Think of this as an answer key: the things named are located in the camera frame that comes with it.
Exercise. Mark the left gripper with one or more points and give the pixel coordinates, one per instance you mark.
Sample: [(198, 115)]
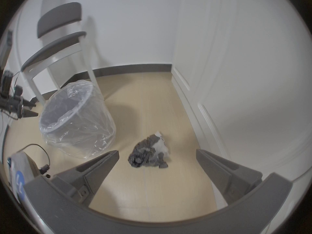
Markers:
[(12, 105)]

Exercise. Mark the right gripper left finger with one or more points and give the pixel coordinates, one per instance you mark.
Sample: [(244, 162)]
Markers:
[(97, 174)]

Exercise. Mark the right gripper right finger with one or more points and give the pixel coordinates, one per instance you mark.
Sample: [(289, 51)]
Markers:
[(226, 177)]

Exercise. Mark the clear plastic bag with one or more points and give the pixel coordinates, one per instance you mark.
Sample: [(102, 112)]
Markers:
[(73, 91)]

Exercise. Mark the black and white wrapper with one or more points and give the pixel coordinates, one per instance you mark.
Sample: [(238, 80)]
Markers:
[(142, 155)]

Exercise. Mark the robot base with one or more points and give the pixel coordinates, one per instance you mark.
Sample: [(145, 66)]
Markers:
[(24, 169)]

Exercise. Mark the white trash bin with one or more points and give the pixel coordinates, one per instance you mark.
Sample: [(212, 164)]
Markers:
[(97, 121)]

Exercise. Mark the white chair with grey cushions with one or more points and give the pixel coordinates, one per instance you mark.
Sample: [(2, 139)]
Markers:
[(58, 18)]

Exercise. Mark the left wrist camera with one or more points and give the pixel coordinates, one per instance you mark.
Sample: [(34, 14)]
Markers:
[(18, 92)]

